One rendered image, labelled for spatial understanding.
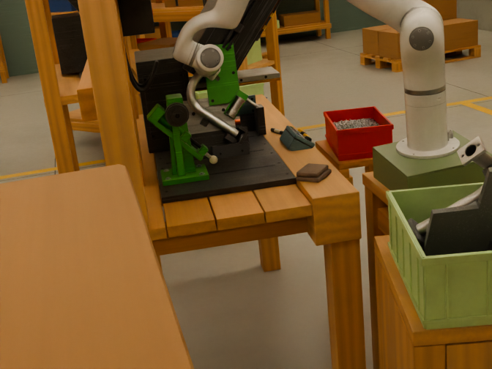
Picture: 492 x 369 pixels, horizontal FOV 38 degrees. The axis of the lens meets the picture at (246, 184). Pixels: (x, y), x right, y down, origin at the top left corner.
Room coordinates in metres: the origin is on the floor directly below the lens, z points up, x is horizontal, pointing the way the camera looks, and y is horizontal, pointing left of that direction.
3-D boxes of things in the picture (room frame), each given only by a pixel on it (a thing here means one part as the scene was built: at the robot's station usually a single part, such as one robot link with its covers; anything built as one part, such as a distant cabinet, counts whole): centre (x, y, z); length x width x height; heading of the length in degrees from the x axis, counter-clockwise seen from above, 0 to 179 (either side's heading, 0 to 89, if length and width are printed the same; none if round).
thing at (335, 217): (2.64, -0.16, 0.83); 1.50 x 0.14 x 0.15; 8
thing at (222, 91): (2.54, 0.05, 1.17); 0.13 x 0.12 x 0.20; 8
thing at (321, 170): (2.07, -0.21, 0.91); 0.10 x 0.08 x 0.03; 148
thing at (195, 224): (2.60, 0.12, 0.44); 1.49 x 0.70 x 0.88; 8
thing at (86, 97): (2.55, 0.49, 1.23); 1.30 x 0.05 x 0.09; 8
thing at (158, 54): (2.69, 0.27, 1.07); 0.30 x 0.18 x 0.34; 8
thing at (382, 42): (8.68, -2.29, 0.37); 1.20 x 0.80 x 0.74; 110
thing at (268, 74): (2.69, 0.03, 1.11); 0.39 x 0.16 x 0.03; 98
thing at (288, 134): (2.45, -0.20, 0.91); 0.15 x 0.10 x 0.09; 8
